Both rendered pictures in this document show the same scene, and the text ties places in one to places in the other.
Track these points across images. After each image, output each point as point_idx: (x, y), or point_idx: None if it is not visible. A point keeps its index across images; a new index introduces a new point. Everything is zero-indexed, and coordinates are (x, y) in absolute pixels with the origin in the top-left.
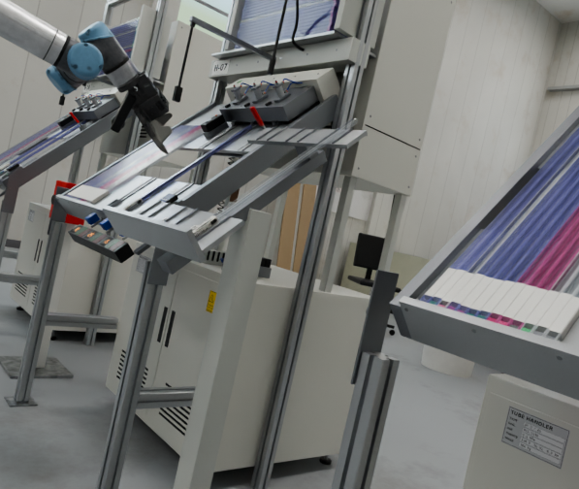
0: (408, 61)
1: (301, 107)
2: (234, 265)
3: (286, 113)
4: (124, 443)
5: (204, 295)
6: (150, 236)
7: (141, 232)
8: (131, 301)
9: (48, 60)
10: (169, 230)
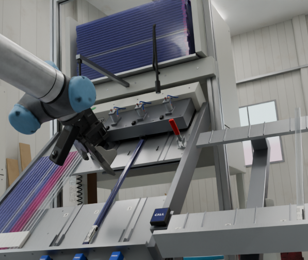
0: (225, 72)
1: (190, 115)
2: (268, 255)
3: (185, 121)
4: None
5: None
6: (247, 243)
7: (227, 243)
8: None
9: (47, 98)
10: (297, 227)
